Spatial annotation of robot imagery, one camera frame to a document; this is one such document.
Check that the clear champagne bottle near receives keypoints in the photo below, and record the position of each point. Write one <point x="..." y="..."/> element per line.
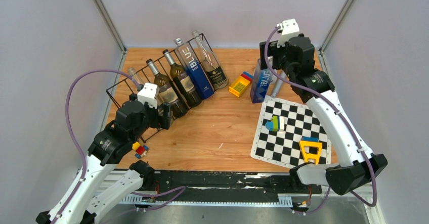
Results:
<point x="133" y="73"/>

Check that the yellow red toy car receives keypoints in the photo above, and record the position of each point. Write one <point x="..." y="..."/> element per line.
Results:
<point x="140" y="150"/>

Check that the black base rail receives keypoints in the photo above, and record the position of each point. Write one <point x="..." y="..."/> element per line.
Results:
<point x="221" y="188"/>

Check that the dark green wine bottle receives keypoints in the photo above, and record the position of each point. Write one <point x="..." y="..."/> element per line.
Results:
<point x="183" y="81"/>

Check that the black wire wine rack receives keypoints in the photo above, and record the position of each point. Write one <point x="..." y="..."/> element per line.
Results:
<point x="161" y="64"/>

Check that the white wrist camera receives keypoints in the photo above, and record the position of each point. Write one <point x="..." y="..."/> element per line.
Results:
<point x="148" y="94"/>
<point x="288" y="29"/>

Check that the yellow red blue block house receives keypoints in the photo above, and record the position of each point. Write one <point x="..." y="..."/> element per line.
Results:
<point x="239" y="86"/>

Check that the green white blue block stack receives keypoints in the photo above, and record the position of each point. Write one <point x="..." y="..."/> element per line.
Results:
<point x="276" y="124"/>

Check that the olive green wine bottle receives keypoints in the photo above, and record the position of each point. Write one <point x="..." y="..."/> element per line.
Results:
<point x="167" y="91"/>

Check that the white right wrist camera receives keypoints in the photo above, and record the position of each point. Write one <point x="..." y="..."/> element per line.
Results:
<point x="288" y="29"/>

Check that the blue square bottle on rack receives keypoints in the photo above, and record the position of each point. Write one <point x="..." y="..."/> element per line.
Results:
<point x="189" y="60"/>

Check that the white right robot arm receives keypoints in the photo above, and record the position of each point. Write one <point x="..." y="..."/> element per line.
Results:
<point x="357" y="164"/>

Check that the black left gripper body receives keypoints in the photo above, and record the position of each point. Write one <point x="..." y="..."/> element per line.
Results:
<point x="155" y="119"/>

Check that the black white chessboard mat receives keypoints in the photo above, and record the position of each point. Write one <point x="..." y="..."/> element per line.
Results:
<point x="282" y="148"/>

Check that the silver metal cylinder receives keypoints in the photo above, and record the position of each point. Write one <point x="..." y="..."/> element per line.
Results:
<point x="278" y="85"/>

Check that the yellow arch blue block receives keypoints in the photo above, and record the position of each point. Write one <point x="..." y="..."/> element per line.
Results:
<point x="311" y="149"/>

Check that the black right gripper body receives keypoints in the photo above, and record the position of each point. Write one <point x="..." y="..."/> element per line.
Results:
<point x="277" y="58"/>

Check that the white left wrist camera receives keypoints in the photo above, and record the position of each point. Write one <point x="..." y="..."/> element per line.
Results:
<point x="148" y="94"/>

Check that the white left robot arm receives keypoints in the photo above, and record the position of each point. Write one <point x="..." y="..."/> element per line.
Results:
<point x="80" y="204"/>

